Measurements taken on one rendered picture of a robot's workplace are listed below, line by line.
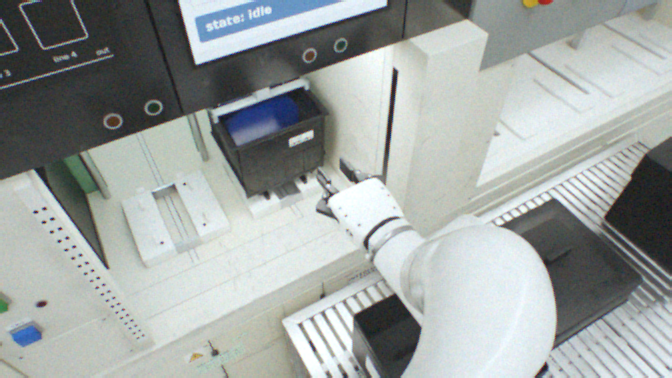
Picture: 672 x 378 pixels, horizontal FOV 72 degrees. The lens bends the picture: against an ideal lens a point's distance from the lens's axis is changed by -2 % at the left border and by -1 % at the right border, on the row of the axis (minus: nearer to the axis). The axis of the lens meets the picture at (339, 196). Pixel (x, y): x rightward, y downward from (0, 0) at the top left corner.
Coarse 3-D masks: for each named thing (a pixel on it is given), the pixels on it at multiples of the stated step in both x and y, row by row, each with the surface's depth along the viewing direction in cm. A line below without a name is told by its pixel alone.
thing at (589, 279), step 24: (528, 216) 119; (552, 216) 119; (576, 216) 119; (528, 240) 114; (552, 240) 114; (576, 240) 114; (600, 240) 114; (552, 264) 110; (576, 264) 110; (600, 264) 110; (624, 264) 110; (576, 288) 106; (600, 288) 106; (624, 288) 106; (576, 312) 102; (600, 312) 106
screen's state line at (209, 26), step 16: (256, 0) 56; (272, 0) 57; (288, 0) 58; (304, 0) 59; (320, 0) 60; (336, 0) 61; (208, 16) 54; (224, 16) 55; (240, 16) 56; (256, 16) 57; (272, 16) 58; (288, 16) 59; (208, 32) 55; (224, 32) 56
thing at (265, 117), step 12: (276, 96) 108; (252, 108) 107; (264, 108) 109; (276, 108) 111; (288, 108) 113; (240, 120) 108; (252, 120) 110; (264, 120) 112; (276, 120) 114; (288, 120) 116; (228, 132) 108; (240, 132) 110; (252, 132) 112; (264, 132) 115; (240, 144) 113
